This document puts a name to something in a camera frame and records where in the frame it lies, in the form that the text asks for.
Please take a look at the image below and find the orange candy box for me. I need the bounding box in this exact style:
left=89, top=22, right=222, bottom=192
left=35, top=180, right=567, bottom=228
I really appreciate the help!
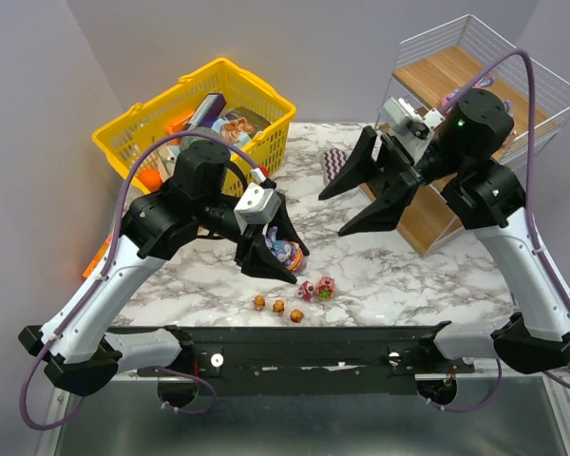
left=165, top=111, right=195, bottom=135

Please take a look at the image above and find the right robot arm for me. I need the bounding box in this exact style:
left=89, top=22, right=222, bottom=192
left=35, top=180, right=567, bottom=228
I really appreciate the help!
left=320, top=88, right=570, bottom=374

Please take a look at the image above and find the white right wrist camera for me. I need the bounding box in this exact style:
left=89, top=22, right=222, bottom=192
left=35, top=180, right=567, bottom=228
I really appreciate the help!
left=376, top=97, right=445, bottom=163

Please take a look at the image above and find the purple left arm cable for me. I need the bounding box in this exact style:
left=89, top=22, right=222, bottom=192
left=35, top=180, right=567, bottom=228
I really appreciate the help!
left=21, top=131, right=272, bottom=431

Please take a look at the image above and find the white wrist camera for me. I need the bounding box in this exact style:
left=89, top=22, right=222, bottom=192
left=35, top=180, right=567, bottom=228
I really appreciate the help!
left=376, top=97, right=445, bottom=163
left=234, top=182, right=281, bottom=231

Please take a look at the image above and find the orange ball in basket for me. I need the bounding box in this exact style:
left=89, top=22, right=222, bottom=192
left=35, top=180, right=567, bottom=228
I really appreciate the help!
left=138, top=168, right=163, bottom=192

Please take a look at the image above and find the red white clown toy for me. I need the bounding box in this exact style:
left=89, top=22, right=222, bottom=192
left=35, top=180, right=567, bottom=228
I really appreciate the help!
left=296, top=280, right=314, bottom=302

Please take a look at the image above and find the white bag in basket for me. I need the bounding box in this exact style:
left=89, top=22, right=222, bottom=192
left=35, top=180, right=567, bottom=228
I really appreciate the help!
left=156, top=144, right=180, bottom=180

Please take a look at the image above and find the purple wavy striped sponge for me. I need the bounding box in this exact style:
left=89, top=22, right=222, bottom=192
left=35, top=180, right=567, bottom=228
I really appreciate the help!
left=319, top=148, right=349, bottom=185

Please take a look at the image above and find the orange scrub daddy box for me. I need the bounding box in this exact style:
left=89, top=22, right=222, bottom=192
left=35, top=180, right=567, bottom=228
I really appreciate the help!
left=83, top=234, right=113, bottom=278

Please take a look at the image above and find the pink strawberry donut toy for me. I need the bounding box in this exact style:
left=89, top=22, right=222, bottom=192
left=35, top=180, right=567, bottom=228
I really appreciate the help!
left=314, top=276, right=336, bottom=301

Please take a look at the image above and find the green netted melon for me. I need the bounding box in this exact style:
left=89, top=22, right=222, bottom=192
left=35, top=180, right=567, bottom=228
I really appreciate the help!
left=179, top=126, right=220, bottom=152

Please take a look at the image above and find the orange bear toy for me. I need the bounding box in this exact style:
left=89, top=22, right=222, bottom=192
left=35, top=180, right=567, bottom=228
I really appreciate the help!
left=290, top=309, right=304, bottom=323
left=254, top=294, right=266, bottom=312
left=273, top=299, right=285, bottom=314

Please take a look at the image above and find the chips bag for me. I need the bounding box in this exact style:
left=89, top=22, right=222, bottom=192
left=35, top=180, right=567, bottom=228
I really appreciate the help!
left=211, top=106, right=271, bottom=148

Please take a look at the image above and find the purple box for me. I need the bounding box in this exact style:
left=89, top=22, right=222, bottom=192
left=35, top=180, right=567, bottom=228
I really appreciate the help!
left=183, top=92, right=226, bottom=130

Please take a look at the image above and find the small purple bunny toy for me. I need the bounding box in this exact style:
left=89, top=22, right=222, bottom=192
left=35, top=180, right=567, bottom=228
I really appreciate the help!
left=265, top=226, right=306, bottom=274

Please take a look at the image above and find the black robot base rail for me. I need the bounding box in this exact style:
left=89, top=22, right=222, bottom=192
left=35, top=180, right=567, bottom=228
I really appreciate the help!
left=138, top=325, right=475, bottom=398

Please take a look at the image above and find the yellow plastic basket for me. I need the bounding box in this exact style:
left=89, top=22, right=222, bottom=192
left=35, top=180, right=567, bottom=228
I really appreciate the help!
left=92, top=58, right=295, bottom=178

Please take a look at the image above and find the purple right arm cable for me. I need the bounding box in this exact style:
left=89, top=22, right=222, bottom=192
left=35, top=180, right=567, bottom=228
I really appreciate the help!
left=439, top=47, right=570, bottom=398

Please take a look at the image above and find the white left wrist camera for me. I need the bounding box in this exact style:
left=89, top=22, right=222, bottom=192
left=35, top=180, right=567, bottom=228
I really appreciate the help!
left=234, top=182, right=281, bottom=231

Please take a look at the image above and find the purple bunny donut toy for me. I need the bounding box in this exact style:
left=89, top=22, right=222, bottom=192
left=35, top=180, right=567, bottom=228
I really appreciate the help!
left=501, top=99, right=517, bottom=146

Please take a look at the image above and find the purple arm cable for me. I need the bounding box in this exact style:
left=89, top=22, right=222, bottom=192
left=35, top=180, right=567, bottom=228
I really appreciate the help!
left=439, top=47, right=570, bottom=398
left=21, top=131, right=272, bottom=431

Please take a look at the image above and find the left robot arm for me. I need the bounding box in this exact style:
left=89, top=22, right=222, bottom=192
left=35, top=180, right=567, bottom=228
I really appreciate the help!
left=19, top=132, right=309, bottom=397

